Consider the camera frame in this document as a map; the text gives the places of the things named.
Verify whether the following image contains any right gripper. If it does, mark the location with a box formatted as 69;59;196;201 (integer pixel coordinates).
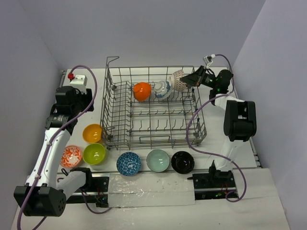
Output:
180;66;219;90

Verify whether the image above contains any grey patterned bowl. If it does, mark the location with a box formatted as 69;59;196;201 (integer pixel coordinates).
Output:
169;70;187;92

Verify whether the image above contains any blue floral bowl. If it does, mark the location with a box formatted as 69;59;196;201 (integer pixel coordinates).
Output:
153;80;172;100

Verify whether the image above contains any orange bowl white inside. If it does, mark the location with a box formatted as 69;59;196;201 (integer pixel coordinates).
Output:
133;82;151;102

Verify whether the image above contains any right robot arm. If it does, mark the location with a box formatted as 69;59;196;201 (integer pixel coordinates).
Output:
173;66;257;187

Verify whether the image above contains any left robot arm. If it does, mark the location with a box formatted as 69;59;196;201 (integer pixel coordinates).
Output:
13;86;97;217

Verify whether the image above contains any yellow-orange bowl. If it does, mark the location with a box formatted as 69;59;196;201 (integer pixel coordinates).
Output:
82;124;102;143

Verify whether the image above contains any lime green bowl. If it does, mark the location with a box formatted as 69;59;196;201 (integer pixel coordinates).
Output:
83;143;106;165

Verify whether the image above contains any orange white patterned bowl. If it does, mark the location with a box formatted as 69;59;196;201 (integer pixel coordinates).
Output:
60;145;83;168

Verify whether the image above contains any blue triangle pattern bowl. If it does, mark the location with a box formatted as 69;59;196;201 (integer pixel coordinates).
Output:
117;152;142;176

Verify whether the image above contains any black glossy bowl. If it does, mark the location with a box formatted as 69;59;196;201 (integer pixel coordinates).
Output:
171;151;195;174

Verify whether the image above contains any light teal bowl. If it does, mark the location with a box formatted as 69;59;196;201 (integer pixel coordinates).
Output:
146;149;170;173

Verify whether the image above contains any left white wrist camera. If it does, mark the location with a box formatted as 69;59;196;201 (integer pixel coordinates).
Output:
68;73;87;94

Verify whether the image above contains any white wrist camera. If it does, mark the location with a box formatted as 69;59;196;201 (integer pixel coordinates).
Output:
68;73;87;94
203;54;216;69

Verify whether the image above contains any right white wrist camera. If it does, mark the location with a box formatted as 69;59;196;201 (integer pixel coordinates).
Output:
203;54;216;69

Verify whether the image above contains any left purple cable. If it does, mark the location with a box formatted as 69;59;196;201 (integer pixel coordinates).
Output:
16;66;113;230

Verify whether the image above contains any grey wire dish rack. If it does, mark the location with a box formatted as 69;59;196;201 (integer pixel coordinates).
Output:
100;56;207;150

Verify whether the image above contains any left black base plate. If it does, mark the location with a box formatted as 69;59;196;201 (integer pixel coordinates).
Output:
67;173;109;208

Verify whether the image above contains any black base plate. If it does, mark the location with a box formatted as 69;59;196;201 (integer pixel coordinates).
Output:
67;173;109;208
187;171;238;200

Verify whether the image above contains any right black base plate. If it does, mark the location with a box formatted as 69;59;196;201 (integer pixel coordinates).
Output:
187;171;238;200

